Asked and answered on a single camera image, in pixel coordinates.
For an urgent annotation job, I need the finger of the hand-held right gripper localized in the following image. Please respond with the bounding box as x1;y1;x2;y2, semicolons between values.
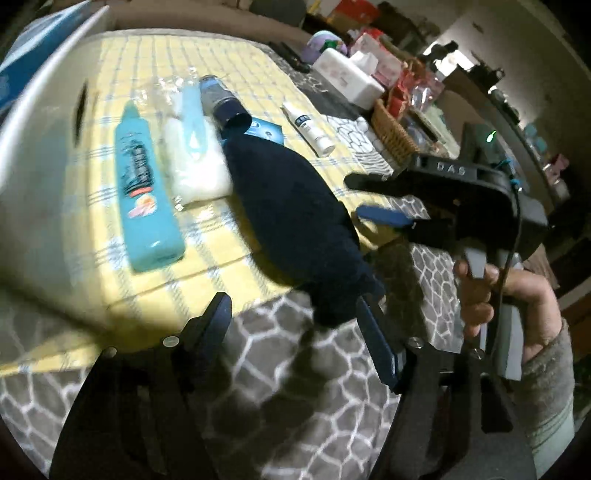
356;205;455;248
344;172;407;195

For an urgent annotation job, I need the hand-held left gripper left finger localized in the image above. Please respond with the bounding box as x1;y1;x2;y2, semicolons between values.
48;292;233;480

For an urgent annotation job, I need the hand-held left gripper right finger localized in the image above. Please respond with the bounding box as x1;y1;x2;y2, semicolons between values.
356;295;539;480

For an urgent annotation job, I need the small white bottle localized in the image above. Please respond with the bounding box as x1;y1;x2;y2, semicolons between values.
281;102;336;158

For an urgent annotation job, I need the blue packet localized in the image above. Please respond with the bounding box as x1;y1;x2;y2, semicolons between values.
242;117;284;145

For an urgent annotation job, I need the teal bottle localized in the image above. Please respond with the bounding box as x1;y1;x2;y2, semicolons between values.
115;102;185;273

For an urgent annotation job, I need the clear cotton pads packet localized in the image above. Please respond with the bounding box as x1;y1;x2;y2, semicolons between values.
154;76;234;206

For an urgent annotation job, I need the navy and grey cylindrical can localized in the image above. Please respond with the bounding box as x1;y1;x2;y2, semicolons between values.
199;74;252;132

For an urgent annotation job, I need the grey storage box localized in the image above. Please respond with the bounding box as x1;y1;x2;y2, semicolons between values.
0;4;114;319

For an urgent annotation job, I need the person's right forearm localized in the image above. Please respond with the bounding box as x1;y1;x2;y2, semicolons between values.
519;318;578;467

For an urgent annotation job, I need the person's right hand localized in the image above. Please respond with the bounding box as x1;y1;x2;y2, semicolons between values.
452;261;561;352

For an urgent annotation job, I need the wicker basket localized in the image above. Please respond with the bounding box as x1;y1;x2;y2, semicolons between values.
372;99;426;164

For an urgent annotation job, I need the black flat pad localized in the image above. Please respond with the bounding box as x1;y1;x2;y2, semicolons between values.
305;83;370;118

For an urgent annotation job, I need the pile of red snack packets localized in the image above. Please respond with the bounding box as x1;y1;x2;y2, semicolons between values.
348;28;444;116

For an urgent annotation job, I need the white tissue box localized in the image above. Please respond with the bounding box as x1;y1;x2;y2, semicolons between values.
314;46;386;109

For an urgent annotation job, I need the purple toy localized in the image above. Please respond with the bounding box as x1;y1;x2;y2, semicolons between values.
307;31;349;63

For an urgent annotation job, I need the black remote control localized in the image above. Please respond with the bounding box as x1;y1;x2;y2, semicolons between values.
268;41;311;72

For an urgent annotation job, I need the yellow plaid cloth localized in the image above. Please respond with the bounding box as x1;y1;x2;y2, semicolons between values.
0;34;370;374

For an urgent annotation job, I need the dark grey cushion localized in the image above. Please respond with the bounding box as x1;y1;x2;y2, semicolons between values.
252;0;305;19

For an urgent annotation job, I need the brown sofa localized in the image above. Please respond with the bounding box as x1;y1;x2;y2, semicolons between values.
106;0;315;47

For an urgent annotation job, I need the white and blue product box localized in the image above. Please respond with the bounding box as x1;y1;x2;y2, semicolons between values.
0;0;93;107

